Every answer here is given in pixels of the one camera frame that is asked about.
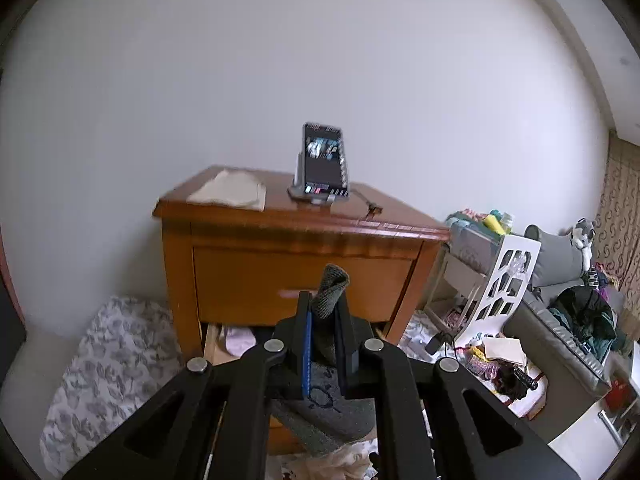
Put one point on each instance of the pale pink cloth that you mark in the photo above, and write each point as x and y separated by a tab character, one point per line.
240	342

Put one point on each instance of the wooden nightstand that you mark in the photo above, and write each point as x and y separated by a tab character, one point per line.
300	225

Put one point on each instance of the black charger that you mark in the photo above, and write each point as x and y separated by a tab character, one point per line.
432	344

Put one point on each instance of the dark green clothes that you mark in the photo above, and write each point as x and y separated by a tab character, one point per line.
585	315

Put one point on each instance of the smartphone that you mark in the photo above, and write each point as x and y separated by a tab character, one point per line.
324	162

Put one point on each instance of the white cutout rack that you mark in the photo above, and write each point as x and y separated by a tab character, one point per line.
505	280

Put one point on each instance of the black remote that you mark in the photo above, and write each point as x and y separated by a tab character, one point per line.
520	379

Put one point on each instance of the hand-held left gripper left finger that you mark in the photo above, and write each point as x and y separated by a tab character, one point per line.
306	355

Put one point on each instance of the phone stand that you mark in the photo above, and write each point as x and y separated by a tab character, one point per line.
310	196

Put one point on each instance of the grey plush cat toy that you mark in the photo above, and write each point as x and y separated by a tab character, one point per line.
582	232

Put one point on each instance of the colourful clutter pile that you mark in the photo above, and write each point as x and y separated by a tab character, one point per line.
477	365

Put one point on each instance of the grey padded furniture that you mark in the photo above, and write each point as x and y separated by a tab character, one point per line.
550	355

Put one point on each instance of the grey cushion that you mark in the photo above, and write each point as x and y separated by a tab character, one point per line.
555	255

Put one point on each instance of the patterned curtain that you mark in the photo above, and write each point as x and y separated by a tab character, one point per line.
620	220

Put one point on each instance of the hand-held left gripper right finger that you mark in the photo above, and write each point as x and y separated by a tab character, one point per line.
345	350

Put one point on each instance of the cream cloth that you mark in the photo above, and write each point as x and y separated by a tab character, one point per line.
347	462

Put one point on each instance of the grey sock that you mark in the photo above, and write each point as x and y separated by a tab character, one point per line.
327	285

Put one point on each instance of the floral bedsheet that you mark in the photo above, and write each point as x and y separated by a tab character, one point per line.
115	360

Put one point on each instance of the beige cloth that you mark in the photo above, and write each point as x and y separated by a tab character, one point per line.
227	190

